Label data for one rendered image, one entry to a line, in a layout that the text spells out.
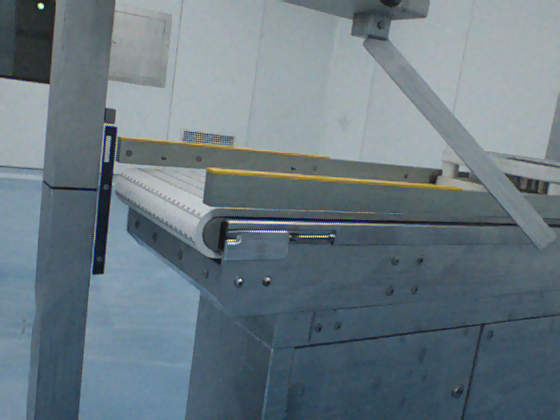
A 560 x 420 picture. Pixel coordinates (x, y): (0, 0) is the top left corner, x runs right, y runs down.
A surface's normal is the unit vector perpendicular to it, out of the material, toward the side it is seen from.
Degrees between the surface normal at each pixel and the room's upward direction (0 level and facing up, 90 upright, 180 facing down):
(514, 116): 90
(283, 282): 90
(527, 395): 90
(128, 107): 90
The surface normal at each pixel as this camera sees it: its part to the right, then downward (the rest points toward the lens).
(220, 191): 0.53, 0.22
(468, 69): -0.87, -0.04
